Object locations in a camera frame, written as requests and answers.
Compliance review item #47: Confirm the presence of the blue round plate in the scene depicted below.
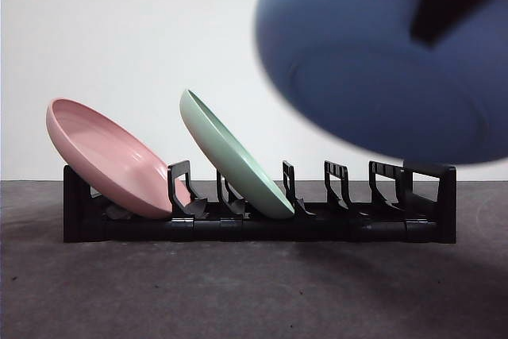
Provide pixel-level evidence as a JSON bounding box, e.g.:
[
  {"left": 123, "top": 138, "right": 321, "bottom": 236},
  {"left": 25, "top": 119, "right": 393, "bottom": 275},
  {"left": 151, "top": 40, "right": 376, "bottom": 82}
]
[{"left": 252, "top": 0, "right": 508, "bottom": 168}]

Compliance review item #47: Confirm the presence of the pink round plate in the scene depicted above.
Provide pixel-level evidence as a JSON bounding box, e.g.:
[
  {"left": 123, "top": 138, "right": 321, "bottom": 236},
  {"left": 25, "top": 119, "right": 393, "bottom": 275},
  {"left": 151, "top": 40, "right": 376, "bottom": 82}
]
[{"left": 45, "top": 97, "right": 196, "bottom": 220}]

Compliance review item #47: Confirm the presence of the green round plate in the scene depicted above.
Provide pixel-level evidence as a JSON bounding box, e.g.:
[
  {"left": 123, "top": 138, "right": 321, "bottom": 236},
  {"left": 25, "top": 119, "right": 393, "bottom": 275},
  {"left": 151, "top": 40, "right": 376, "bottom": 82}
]
[{"left": 179, "top": 88, "right": 297, "bottom": 220}]

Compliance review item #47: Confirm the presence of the black plastic dish rack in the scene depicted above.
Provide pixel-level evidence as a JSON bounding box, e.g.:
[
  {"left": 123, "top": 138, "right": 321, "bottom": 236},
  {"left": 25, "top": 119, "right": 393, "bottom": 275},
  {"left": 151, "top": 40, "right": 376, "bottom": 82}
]
[{"left": 63, "top": 159, "right": 457, "bottom": 245}]

